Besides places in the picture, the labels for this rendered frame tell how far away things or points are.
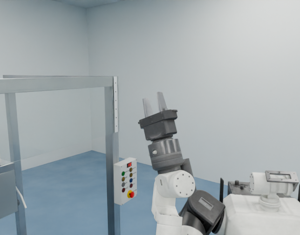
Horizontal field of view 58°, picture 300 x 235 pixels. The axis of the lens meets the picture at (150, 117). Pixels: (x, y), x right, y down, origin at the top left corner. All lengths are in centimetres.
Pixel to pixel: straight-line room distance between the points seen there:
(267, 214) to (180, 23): 376
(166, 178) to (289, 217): 40
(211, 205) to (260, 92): 305
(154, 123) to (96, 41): 491
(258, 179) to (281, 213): 12
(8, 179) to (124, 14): 417
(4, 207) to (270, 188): 108
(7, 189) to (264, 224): 103
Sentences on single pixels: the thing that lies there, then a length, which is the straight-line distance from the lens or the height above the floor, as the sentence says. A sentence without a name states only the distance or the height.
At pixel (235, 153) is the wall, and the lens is 411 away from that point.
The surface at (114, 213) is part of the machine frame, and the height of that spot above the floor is 77.
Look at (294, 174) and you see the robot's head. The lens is 92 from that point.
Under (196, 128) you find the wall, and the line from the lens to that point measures 428.
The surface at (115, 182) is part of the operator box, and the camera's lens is 175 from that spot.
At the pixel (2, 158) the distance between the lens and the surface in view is 124.
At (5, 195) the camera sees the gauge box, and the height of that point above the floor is 114.
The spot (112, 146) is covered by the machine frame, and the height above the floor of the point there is 122.
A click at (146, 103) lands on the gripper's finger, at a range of 80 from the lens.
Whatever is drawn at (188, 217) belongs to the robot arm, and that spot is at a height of 122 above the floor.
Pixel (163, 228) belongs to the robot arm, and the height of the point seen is 128.
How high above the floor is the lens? 167
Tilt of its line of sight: 10 degrees down
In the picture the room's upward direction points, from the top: straight up
